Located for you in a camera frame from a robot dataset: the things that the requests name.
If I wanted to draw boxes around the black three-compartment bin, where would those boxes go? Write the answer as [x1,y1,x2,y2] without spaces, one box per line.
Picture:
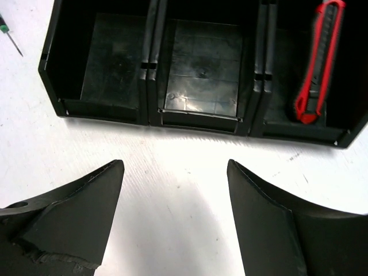
[39,1,367,148]

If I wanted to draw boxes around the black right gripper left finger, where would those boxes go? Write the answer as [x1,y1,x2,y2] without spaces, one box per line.
[1,160,124,275]

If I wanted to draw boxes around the green black precision screwdriver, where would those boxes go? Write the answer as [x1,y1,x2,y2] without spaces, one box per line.
[0,15,23,57]

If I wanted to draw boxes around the red black utility knife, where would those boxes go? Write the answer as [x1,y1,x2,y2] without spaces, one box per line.
[292,1,346,124]

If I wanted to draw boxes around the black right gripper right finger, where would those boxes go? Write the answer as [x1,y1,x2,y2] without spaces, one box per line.
[227,160,367,275]

